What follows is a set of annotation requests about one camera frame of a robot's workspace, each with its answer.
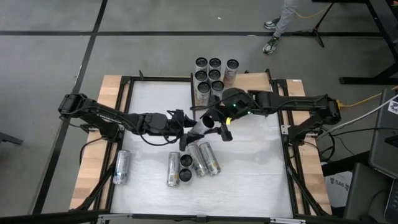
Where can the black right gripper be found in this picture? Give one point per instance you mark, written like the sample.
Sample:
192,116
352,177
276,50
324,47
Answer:
237,104

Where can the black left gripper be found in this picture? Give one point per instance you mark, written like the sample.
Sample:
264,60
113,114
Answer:
155,124

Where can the Celsius can with red band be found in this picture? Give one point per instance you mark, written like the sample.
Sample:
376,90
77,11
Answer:
200,127

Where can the white Celsius Arctic Vibe can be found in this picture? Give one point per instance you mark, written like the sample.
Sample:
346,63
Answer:
214,74
214,63
217,86
186,160
122,166

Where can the white Celsius Peach Vibe can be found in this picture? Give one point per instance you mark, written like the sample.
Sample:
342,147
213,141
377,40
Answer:
231,70
185,175

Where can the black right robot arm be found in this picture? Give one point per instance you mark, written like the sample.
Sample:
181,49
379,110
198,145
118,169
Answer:
295,101

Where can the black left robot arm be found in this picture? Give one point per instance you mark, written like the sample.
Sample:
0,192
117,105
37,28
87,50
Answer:
99,116

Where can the white Celsius beverage can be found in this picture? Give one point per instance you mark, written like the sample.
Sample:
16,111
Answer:
173,169
210,158

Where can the white glossy table sheet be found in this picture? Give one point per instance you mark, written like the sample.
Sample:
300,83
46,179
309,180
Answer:
242,186

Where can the wooden tray board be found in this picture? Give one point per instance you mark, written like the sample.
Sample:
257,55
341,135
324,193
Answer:
253,82

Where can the white cardboard box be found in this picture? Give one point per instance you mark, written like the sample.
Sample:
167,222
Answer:
337,189

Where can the person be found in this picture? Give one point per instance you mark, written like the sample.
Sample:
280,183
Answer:
284,18

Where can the black tripod stand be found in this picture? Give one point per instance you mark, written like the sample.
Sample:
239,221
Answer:
314,31

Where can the dark grey chair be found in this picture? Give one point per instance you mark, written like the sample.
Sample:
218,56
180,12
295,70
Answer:
363,193

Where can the grey computer case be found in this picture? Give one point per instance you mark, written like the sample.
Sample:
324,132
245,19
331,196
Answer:
382,140

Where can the grey chair base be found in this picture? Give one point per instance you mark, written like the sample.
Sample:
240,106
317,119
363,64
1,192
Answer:
9,139

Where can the black desk frame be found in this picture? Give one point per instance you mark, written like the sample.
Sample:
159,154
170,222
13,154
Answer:
367,80

